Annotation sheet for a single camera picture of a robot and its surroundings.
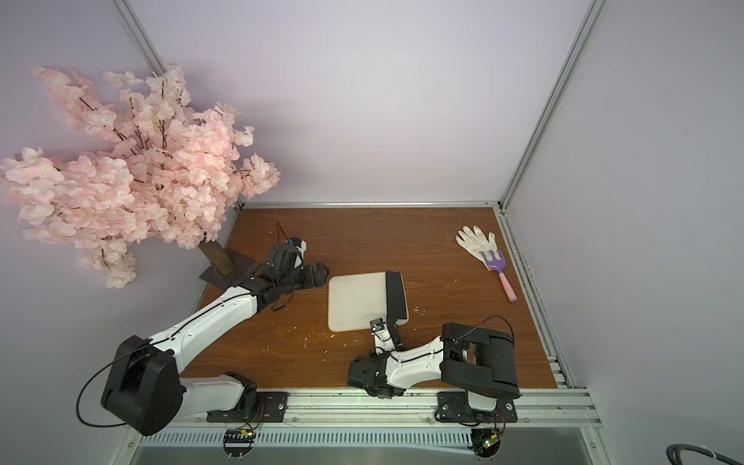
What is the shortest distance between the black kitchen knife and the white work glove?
0.98 feet

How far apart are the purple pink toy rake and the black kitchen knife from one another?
0.33 m

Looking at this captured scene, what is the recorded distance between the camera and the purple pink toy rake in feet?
3.09

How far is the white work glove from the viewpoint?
1062 mm

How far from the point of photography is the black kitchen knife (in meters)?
0.89

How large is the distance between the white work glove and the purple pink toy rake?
0.05ft
